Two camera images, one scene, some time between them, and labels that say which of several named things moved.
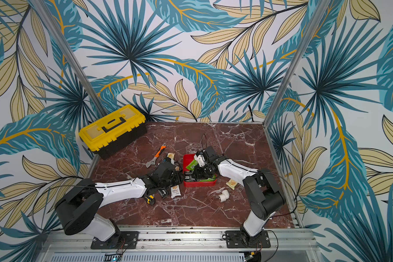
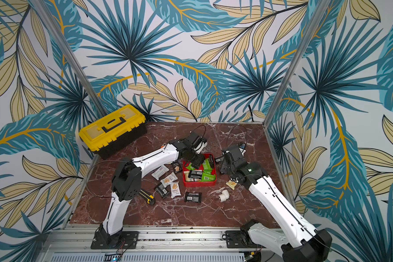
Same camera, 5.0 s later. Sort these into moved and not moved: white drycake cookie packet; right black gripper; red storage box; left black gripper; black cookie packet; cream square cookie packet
Moved: right black gripper; left black gripper
Not moved: cream square cookie packet; black cookie packet; red storage box; white drycake cookie packet
